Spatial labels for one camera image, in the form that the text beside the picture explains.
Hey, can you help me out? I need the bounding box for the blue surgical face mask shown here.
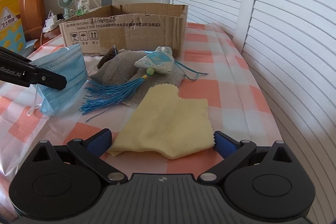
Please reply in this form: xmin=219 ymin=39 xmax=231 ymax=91
xmin=27 ymin=44 xmax=88 ymax=117

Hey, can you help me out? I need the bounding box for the grey fabric pouch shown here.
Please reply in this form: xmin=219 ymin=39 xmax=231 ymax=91
xmin=90 ymin=51 xmax=147 ymax=86
xmin=122 ymin=66 xmax=186 ymax=109

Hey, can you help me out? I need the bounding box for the yellow microfibre cloth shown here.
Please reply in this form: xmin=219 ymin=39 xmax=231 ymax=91
xmin=108 ymin=84 xmax=215 ymax=159

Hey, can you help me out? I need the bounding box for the brown scrunchie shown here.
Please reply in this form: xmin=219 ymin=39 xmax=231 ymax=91
xmin=97 ymin=46 xmax=118 ymax=69

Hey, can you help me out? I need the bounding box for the blue white sachet with tassel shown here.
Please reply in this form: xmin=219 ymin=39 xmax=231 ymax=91
xmin=79 ymin=45 xmax=209 ymax=122

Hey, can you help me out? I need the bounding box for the yellow blue snack bag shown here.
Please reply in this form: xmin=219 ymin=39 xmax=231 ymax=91
xmin=0 ymin=0 xmax=26 ymax=54

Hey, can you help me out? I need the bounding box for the wooden nightstand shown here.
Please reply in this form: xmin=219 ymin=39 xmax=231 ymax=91
xmin=34 ymin=27 xmax=60 ymax=51

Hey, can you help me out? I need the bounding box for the white power strip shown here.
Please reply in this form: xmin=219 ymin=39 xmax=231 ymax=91
xmin=42 ymin=10 xmax=64 ymax=34

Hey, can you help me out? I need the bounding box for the green sanitizer bottle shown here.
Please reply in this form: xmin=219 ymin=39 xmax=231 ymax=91
xmin=75 ymin=1 xmax=89 ymax=16

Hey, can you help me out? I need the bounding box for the green desk fan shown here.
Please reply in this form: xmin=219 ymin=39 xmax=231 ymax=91
xmin=58 ymin=0 xmax=74 ymax=19

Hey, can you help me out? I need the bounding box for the checkered pink white tablecloth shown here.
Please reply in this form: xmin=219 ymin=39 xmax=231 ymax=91
xmin=0 ymin=22 xmax=284 ymax=185

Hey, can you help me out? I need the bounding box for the white card sign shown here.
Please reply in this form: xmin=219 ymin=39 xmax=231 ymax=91
xmin=78 ymin=0 xmax=90 ymax=10

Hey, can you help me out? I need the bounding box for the brown cardboard box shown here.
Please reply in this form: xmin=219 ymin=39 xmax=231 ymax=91
xmin=60 ymin=3 xmax=188 ymax=57

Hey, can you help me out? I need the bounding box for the white louvered closet door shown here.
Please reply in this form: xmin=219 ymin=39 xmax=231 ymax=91
xmin=170 ymin=0 xmax=335 ymax=223

